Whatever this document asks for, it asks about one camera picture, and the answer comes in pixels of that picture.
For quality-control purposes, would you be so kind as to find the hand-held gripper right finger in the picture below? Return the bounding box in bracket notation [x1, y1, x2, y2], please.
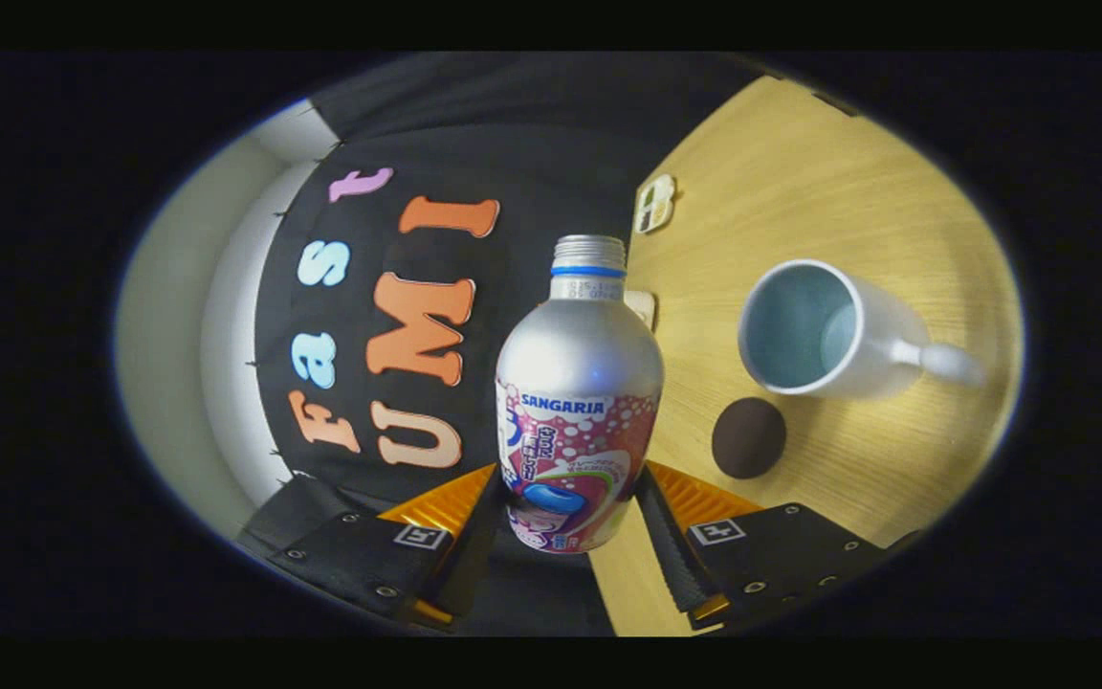
[632, 461, 896, 631]

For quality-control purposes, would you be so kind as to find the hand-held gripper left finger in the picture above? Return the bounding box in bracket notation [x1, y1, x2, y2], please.
[269, 463, 504, 633]

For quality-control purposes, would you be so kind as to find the dark brown round coaster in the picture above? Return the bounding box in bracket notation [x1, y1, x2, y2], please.
[711, 397, 787, 480]

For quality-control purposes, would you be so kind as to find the silver juice bottle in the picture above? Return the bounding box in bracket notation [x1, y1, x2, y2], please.
[496, 234, 666, 555]

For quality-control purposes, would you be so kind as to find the white cup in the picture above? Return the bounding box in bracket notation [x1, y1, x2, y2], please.
[738, 259, 987, 400]

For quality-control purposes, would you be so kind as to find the white compartment tray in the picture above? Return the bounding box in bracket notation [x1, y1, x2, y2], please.
[635, 173, 677, 235]

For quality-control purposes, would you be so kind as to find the wooden table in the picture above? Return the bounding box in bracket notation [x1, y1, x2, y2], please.
[587, 77, 1025, 637]

